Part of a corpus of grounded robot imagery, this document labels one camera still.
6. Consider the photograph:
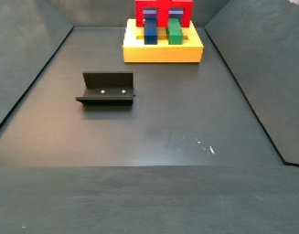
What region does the green long block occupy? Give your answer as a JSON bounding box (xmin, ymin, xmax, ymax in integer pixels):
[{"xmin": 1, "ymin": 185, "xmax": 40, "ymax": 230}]
[{"xmin": 166, "ymin": 18, "xmax": 183, "ymax": 45}]

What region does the red interlocking block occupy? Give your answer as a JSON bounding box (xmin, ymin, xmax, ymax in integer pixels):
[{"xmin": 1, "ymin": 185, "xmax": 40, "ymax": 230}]
[{"xmin": 135, "ymin": 0, "xmax": 194, "ymax": 27}]

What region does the blue long block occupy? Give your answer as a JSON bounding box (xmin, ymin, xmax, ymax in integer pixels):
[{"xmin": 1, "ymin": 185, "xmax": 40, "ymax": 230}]
[{"xmin": 144, "ymin": 18, "xmax": 158, "ymax": 45}]

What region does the yellow base board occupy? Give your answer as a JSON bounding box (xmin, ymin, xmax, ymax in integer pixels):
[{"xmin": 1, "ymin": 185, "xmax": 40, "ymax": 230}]
[{"xmin": 122, "ymin": 19, "xmax": 204, "ymax": 63}]

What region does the purple cross block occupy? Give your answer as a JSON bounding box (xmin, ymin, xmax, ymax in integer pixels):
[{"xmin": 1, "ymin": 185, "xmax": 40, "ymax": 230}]
[{"xmin": 143, "ymin": 8, "xmax": 183, "ymax": 19}]

